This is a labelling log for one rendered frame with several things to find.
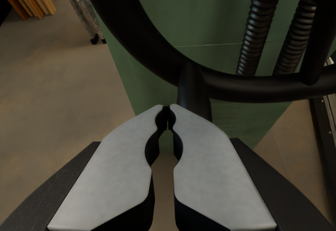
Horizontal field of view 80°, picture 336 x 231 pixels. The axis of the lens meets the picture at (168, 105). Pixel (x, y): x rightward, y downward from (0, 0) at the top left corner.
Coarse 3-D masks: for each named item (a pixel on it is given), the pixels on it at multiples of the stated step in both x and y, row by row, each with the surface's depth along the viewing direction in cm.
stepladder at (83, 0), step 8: (72, 0) 107; (80, 0) 106; (88, 0) 110; (80, 8) 114; (88, 8) 111; (80, 16) 115; (88, 16) 114; (88, 24) 122; (96, 24) 119; (88, 32) 124; (96, 40) 130; (104, 40) 127
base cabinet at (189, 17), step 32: (160, 0) 31; (192, 0) 31; (224, 0) 31; (288, 0) 31; (160, 32) 36; (192, 32) 36; (224, 32) 36; (128, 64) 42; (224, 64) 42; (128, 96) 52; (160, 96) 52; (224, 128) 67; (256, 128) 67
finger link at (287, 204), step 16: (240, 144) 8; (256, 160) 7; (256, 176) 7; (272, 176) 7; (272, 192) 6; (288, 192) 6; (272, 208) 6; (288, 208) 6; (304, 208) 6; (288, 224) 5; (304, 224) 5; (320, 224) 5
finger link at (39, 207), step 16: (96, 144) 9; (80, 160) 8; (64, 176) 7; (32, 192) 7; (48, 192) 7; (64, 192) 7; (16, 208) 6; (32, 208) 6; (48, 208) 6; (0, 224) 6; (16, 224) 6; (32, 224) 6
